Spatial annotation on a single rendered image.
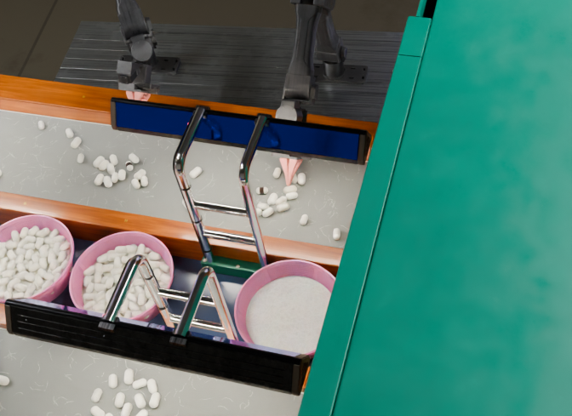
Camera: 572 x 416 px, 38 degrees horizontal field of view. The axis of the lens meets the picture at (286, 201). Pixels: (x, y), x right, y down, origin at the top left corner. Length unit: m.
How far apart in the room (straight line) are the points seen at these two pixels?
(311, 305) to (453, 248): 1.20
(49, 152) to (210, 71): 0.56
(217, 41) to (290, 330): 1.12
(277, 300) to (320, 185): 0.35
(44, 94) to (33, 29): 1.52
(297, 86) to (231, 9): 1.77
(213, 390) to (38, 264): 0.61
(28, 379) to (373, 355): 1.42
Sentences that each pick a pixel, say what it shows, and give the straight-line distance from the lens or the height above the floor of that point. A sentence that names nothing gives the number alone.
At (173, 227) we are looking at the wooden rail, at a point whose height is 0.77.
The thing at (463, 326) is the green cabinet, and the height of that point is 1.79.
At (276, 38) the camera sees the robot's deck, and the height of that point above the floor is 0.67.
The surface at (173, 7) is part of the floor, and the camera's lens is 4.02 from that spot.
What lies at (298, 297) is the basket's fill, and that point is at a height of 0.73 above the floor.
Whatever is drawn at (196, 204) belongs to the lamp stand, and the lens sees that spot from 1.97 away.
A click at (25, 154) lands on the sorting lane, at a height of 0.74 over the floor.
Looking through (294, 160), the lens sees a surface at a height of 0.83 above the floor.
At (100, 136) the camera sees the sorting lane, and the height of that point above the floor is 0.74.
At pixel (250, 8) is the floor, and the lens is 3.91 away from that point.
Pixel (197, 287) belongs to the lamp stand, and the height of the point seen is 1.12.
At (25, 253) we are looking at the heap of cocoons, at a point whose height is 0.74.
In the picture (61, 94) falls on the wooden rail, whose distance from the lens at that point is 2.63.
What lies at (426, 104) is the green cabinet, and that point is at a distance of 0.99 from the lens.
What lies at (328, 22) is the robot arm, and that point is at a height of 0.95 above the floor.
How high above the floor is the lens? 2.51
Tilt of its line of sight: 53 degrees down
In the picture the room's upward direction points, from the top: 11 degrees counter-clockwise
